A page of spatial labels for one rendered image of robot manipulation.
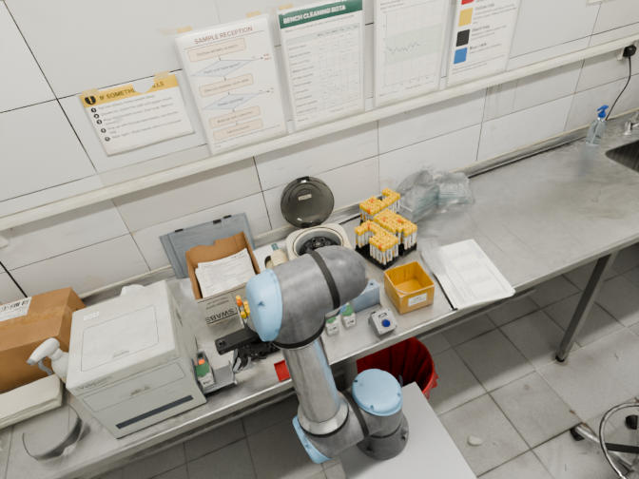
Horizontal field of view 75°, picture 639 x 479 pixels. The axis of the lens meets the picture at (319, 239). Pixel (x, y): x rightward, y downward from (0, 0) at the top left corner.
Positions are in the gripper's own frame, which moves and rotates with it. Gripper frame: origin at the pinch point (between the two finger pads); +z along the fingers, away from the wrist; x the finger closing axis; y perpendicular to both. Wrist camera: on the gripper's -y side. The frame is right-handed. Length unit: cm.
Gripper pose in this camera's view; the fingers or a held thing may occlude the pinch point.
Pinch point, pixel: (233, 370)
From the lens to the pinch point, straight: 141.1
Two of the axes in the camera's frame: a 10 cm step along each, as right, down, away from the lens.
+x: -3.6, -5.8, 7.3
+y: 8.6, 0.9, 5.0
